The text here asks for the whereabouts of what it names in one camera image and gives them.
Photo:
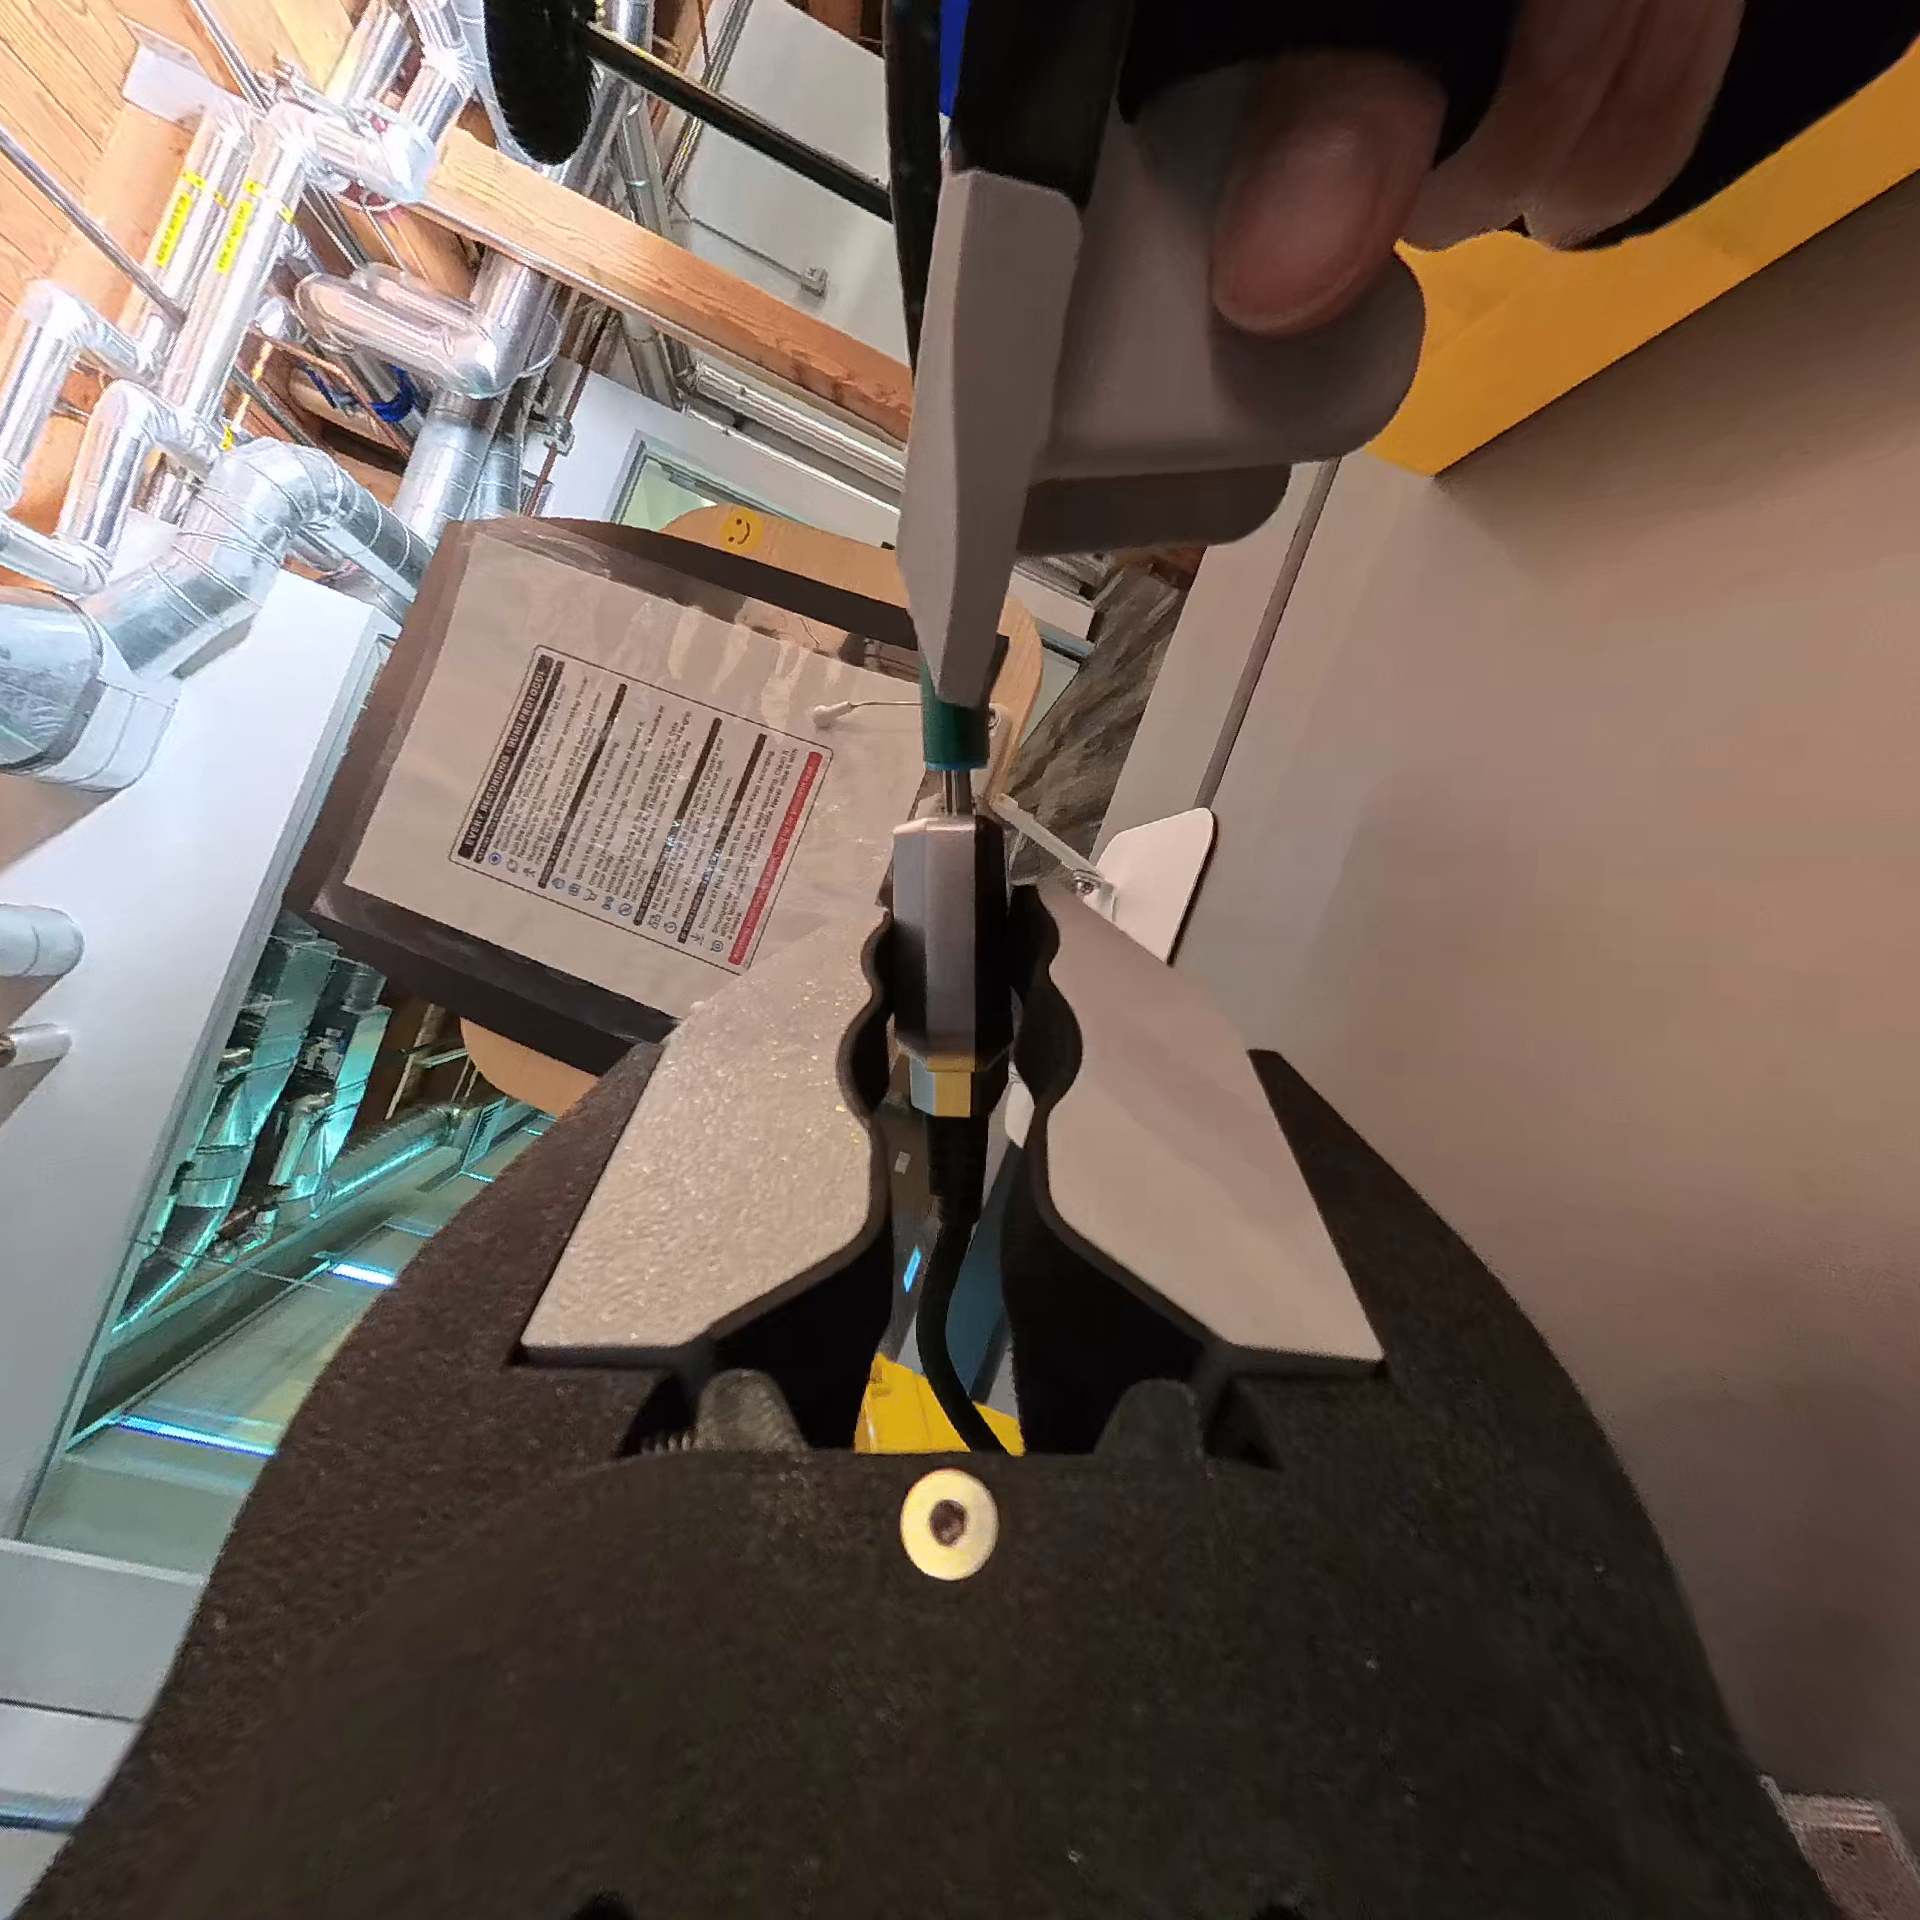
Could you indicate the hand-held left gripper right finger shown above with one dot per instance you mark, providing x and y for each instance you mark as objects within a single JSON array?
[{"x": 1201, "y": 1201}]

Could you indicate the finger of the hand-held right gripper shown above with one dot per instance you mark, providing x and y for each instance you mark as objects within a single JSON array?
[{"x": 975, "y": 451}]

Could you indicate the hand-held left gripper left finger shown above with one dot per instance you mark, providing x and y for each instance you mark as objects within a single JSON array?
[{"x": 674, "y": 1201}]

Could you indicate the yellow plastic bin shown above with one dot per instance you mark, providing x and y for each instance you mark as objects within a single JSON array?
[
  {"x": 901, "y": 1418},
  {"x": 1650, "y": 300}
]

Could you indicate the person's right hand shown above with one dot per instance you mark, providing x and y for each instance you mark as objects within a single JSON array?
[{"x": 1321, "y": 195}]

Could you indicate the clear bag with label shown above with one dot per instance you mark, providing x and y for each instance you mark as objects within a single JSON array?
[{"x": 631, "y": 781}]

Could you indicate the black disc floor lamp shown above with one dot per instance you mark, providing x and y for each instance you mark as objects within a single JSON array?
[{"x": 540, "y": 91}]

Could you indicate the silver ventilation duct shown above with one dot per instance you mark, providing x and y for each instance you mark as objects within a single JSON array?
[{"x": 195, "y": 600}]

